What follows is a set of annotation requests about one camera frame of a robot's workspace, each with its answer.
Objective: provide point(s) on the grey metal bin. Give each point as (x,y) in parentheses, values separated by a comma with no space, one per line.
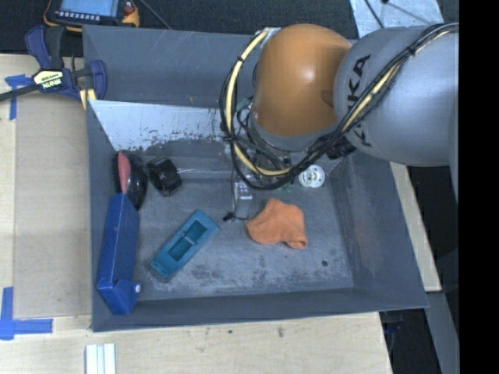
(249,275)

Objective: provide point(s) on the teal rectangular plastic tray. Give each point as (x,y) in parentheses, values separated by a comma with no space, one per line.
(183,245)

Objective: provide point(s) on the black and red brush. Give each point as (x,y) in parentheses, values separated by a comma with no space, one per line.
(134,181)

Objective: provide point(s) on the orange cloth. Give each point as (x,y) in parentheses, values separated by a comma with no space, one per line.
(278,224)

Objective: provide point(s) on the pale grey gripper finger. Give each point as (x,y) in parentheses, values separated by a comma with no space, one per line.
(243,205)

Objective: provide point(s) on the black round roll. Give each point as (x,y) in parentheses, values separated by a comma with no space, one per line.
(165,175)

